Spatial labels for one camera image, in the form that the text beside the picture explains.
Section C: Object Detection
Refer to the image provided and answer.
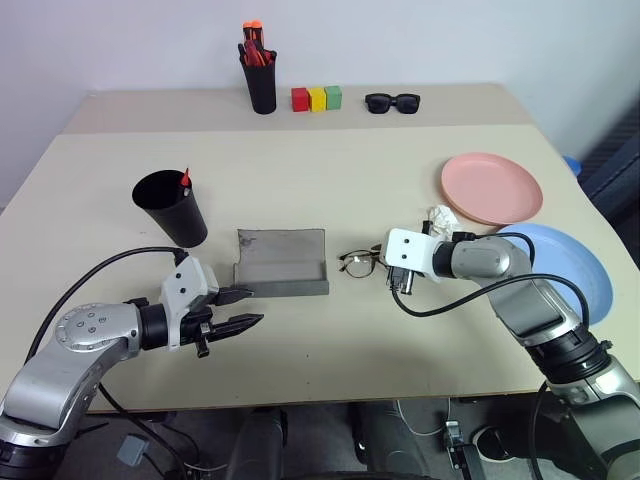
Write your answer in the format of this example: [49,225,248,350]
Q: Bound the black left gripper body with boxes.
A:
[179,285,227,360]

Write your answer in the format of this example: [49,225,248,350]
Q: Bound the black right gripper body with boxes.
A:
[385,266,417,298]

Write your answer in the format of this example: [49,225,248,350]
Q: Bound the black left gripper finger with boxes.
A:
[218,285,257,308]
[207,313,266,344]

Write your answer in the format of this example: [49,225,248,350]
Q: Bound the grey open glasses case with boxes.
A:
[231,227,331,298]

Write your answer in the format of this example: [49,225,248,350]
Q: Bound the wide black cup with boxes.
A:
[131,169,209,249]

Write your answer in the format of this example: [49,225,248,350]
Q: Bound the thin-framed clear eyeglasses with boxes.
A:
[337,243,389,280]

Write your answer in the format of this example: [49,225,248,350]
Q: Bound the white crumpled paper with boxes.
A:
[423,204,464,240]

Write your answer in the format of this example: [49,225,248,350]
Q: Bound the pink plate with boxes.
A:
[439,151,545,227]

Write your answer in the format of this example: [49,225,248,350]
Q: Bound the small grey box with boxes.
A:
[115,434,150,467]

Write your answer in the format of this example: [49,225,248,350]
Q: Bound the light blue plate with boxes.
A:
[496,223,615,330]

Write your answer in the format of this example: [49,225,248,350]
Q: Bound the black table clamp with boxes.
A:
[441,419,484,480]

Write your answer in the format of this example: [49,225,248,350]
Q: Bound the black sunglasses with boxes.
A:
[363,92,421,116]

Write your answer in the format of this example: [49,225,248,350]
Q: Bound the black and white shoe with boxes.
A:
[471,423,519,462]

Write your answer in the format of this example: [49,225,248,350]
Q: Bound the tall black pen holder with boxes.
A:
[241,48,279,116]

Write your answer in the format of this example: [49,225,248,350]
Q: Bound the red marker bundle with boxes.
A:
[237,41,278,68]

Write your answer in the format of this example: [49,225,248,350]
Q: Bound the dark ribbed panel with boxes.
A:
[579,105,640,222]

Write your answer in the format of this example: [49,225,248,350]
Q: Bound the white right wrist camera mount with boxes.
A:
[381,227,444,284]

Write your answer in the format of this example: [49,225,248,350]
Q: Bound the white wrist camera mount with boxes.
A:
[158,253,222,352]
[381,227,444,284]

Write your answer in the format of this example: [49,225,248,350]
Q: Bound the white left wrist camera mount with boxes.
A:
[158,253,222,352]

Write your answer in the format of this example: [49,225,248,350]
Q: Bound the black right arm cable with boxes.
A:
[391,232,592,331]

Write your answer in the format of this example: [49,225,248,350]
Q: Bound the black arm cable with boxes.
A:
[391,232,592,331]
[22,245,189,367]

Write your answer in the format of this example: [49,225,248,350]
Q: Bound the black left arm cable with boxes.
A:
[22,245,189,367]

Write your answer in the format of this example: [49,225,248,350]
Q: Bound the thin white cable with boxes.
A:
[397,398,454,437]

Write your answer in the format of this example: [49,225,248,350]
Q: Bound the black floor cable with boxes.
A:
[528,382,550,480]

